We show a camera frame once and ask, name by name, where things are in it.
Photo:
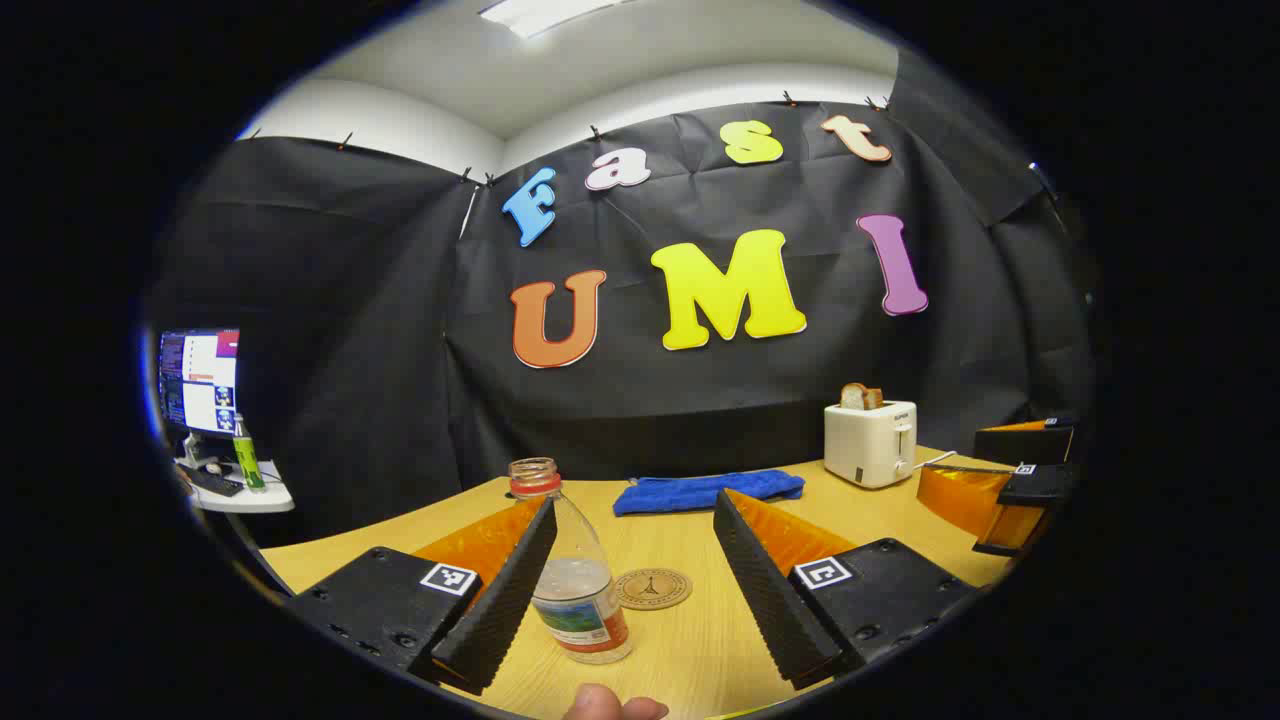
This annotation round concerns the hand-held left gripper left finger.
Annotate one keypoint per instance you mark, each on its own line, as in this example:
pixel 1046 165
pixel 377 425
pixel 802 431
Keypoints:
pixel 500 600

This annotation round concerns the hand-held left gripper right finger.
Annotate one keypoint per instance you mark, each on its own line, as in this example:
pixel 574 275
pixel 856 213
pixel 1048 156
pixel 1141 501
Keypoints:
pixel 765 590

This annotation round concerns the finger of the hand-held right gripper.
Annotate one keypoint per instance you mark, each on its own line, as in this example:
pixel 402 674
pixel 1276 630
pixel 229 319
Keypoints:
pixel 960 495
pixel 1025 442

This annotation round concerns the clear plastic water bottle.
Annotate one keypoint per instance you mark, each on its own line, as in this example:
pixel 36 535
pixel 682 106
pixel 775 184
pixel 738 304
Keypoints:
pixel 580 600

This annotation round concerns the round wooden coaster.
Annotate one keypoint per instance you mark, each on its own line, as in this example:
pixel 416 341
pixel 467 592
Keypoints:
pixel 655 588

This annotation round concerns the green bottle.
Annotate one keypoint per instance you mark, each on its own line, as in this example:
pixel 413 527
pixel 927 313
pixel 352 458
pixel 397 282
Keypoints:
pixel 248 462

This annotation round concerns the white toaster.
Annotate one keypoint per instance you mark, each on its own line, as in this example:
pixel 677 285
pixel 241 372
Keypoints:
pixel 865 445

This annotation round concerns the blue towel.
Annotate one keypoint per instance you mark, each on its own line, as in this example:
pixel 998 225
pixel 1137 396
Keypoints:
pixel 700 492

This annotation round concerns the bread slice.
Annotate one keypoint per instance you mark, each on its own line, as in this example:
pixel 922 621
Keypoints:
pixel 858 397

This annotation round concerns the small white side table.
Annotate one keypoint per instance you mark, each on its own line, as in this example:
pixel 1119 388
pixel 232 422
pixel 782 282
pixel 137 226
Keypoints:
pixel 255 498

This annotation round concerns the black keyboard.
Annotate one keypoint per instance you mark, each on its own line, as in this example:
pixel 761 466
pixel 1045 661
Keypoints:
pixel 212 482

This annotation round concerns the black backdrop cloth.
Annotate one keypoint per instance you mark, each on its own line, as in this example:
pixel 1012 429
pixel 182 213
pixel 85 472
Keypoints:
pixel 350 300

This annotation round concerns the computer monitor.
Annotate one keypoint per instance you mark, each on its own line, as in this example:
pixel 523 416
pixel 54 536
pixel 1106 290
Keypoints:
pixel 200 380

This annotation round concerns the ceiling light panel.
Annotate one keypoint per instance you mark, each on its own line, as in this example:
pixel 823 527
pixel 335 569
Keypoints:
pixel 545 14

